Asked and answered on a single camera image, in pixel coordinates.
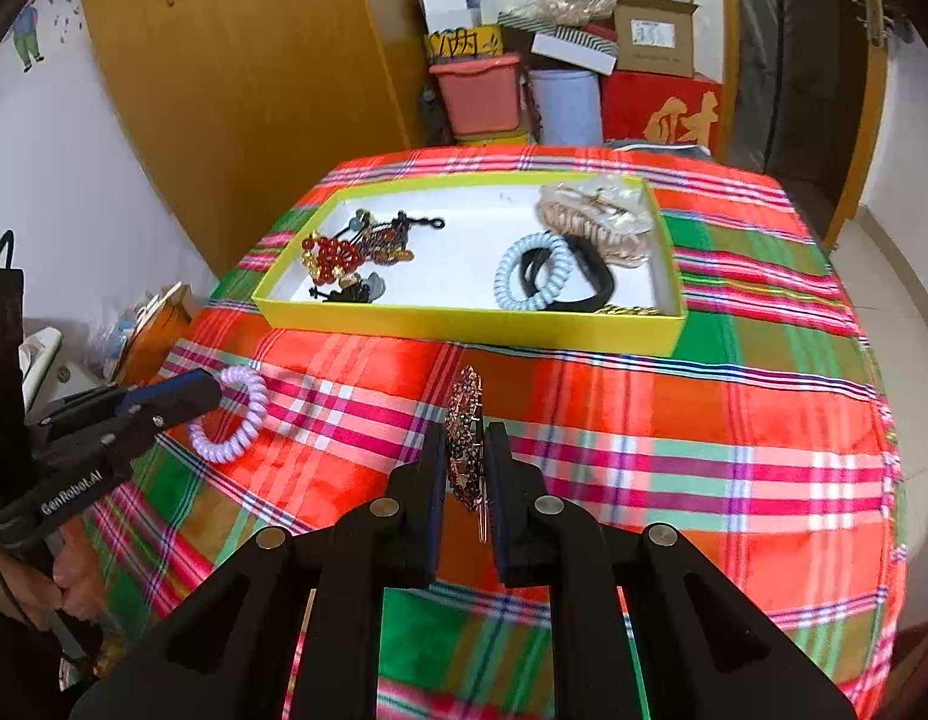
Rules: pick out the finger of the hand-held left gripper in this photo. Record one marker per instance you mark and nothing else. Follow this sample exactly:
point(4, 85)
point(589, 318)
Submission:
point(186, 403)
point(156, 388)

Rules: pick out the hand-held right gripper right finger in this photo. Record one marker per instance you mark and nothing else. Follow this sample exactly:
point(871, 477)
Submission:
point(498, 510)

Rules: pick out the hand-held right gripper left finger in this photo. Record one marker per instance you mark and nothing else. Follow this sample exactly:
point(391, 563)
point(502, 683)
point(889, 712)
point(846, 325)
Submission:
point(434, 510)

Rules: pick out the brown rhinestone hair clip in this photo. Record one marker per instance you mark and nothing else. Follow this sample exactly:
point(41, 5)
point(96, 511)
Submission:
point(464, 427)

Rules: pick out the yellow shallow box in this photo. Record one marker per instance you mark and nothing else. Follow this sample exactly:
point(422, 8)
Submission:
point(449, 274)

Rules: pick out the black band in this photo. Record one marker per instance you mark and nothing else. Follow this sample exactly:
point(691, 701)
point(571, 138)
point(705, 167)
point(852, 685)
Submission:
point(595, 270)

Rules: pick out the person's left hand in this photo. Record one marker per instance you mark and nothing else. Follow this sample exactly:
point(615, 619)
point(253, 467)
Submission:
point(81, 574)

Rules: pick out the orange bag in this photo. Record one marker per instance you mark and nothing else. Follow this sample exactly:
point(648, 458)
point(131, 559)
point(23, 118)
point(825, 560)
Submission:
point(160, 334)

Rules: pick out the white appliance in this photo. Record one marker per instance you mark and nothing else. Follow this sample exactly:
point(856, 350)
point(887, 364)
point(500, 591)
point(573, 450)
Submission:
point(51, 367)

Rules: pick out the plaid tablecloth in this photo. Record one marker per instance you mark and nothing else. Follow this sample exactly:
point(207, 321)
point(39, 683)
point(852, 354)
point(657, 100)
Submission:
point(659, 427)

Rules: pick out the clear hair claw clip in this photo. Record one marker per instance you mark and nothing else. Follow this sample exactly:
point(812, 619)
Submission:
point(591, 232)

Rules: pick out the wooden wardrobe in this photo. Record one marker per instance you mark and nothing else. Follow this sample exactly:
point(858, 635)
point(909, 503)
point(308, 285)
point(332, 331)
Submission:
point(246, 90)

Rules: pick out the pale blue bucket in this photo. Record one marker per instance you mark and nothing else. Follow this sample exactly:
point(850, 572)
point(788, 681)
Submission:
point(565, 109)

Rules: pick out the pink plastic bin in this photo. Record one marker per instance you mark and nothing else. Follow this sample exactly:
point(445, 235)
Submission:
point(479, 94)

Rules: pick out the red box with gold print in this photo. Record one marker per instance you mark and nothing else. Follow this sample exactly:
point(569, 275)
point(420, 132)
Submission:
point(659, 112)

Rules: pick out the yellow printed tin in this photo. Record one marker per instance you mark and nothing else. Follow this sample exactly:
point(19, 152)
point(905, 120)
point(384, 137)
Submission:
point(460, 45)

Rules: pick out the striped gift box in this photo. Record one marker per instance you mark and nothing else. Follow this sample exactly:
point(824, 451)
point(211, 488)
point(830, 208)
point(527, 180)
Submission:
point(576, 49)

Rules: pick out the white carton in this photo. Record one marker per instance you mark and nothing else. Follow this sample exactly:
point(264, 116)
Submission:
point(449, 11)

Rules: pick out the brown cardboard box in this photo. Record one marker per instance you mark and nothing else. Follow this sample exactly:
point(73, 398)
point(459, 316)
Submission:
point(655, 34)

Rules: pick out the clear plastic bag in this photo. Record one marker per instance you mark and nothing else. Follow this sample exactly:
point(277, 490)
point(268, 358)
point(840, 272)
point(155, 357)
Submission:
point(573, 4)

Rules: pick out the door lock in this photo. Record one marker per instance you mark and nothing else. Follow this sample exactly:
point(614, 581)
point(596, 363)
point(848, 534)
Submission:
point(877, 15)

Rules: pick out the cartoon wall sticker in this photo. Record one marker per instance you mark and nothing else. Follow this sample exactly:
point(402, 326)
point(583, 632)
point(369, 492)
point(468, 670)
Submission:
point(29, 34)

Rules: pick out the dark door with wooden frame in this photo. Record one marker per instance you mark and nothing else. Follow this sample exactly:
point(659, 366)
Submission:
point(794, 75)

